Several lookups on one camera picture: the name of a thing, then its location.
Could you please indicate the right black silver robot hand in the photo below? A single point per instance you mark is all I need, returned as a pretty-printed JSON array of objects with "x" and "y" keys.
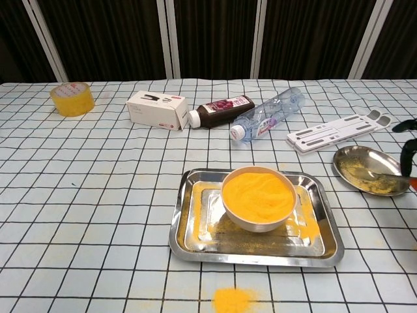
[{"x": 407, "y": 159}]

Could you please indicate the bowl of yellow powder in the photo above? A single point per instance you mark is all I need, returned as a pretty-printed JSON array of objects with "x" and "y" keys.
[{"x": 257, "y": 195}]

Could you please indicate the small rectangular steel tray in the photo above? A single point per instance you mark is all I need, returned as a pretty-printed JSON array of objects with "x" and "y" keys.
[{"x": 260, "y": 244}]

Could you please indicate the large rectangular steel tray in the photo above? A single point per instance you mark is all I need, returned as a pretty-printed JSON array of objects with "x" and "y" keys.
[{"x": 176, "y": 247}]

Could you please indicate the white black-checked tablecloth table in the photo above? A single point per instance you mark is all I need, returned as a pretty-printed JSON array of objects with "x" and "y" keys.
[{"x": 81, "y": 195}]

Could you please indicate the round steel plate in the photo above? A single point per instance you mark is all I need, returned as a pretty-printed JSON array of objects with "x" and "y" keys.
[{"x": 365, "y": 169}]

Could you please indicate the white folding laptop stand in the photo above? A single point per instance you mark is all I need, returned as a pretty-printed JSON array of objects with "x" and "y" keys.
[{"x": 329, "y": 133}]

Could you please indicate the clear plastic water bottle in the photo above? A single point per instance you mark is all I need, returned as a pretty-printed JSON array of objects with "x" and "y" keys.
[{"x": 270, "y": 114}]

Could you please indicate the dark juice bottle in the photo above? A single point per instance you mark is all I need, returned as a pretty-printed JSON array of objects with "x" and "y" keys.
[{"x": 221, "y": 112}]

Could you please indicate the spilled yellow powder pile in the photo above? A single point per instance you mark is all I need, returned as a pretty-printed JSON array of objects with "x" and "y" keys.
[{"x": 233, "y": 300}]

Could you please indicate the white stapler box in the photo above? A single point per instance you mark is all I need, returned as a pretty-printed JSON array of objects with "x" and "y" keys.
[{"x": 153, "y": 112}]

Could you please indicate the yellow packing tape roll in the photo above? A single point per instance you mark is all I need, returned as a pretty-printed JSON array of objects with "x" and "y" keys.
[{"x": 73, "y": 104}]

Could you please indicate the black folding screen white frame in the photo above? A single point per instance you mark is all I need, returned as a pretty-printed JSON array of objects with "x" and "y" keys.
[{"x": 114, "y": 36}]

